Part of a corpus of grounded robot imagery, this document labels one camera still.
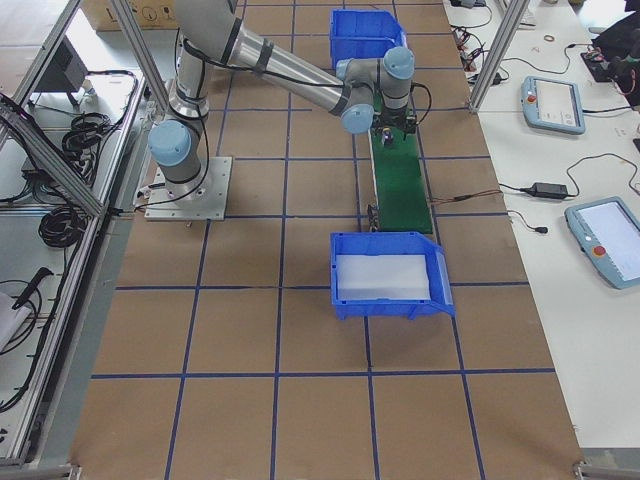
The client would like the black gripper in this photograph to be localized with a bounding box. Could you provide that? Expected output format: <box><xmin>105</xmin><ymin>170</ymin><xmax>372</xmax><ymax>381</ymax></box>
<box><xmin>373</xmin><ymin>107</ymin><xmax>417</xmax><ymax>135</ymax></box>

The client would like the yellow push button switch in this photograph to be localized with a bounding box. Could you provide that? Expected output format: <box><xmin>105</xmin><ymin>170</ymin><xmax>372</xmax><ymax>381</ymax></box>
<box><xmin>381</xmin><ymin>127</ymin><xmax>394</xmax><ymax>148</ymax></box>

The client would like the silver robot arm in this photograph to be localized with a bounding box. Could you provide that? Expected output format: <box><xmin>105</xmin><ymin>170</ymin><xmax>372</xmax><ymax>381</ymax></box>
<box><xmin>148</xmin><ymin>1</ymin><xmax>417</xmax><ymax>220</ymax></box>

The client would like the green conveyor belt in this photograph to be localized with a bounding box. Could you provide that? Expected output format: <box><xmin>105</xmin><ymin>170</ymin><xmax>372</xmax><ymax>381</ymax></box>
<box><xmin>367</xmin><ymin>89</ymin><xmax>435</xmax><ymax>236</ymax></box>

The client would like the far blue storage bin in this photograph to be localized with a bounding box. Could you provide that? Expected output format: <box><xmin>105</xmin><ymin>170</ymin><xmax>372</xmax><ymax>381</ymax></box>
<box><xmin>329</xmin><ymin>9</ymin><xmax>407</xmax><ymax>69</ymax></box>

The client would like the far teach pendant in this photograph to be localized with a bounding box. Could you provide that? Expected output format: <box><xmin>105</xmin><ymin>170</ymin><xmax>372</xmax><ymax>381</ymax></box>
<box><xmin>521</xmin><ymin>76</ymin><xmax>585</xmax><ymax>135</ymax></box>

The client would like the teach pendant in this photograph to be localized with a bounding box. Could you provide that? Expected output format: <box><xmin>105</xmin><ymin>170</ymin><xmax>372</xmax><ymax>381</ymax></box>
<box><xmin>564</xmin><ymin>196</ymin><xmax>639</xmax><ymax>289</ymax></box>
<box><xmin>521</xmin><ymin>76</ymin><xmax>585</xmax><ymax>135</ymax></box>

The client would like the black power adapter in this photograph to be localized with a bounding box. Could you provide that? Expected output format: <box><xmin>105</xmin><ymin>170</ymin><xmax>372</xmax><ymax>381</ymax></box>
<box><xmin>527</xmin><ymin>182</ymin><xmax>569</xmax><ymax>200</ymax></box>

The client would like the blue bin with white foam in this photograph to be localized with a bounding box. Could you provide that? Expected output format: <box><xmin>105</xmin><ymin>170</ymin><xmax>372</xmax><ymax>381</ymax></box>
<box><xmin>330</xmin><ymin>232</ymin><xmax>456</xmax><ymax>320</ymax></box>

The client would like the near teach pendant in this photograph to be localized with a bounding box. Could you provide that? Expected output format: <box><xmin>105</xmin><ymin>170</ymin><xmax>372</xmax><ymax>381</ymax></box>
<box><xmin>564</xmin><ymin>196</ymin><xmax>639</xmax><ymax>289</ymax></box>

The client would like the aluminium frame post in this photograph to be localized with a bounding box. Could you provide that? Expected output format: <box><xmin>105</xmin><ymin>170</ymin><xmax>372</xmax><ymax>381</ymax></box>
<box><xmin>468</xmin><ymin>0</ymin><xmax>528</xmax><ymax>113</ymax></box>

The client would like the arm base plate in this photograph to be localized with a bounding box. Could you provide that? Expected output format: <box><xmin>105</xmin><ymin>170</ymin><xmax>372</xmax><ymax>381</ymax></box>
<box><xmin>144</xmin><ymin>156</ymin><xmax>233</xmax><ymax>221</ymax></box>

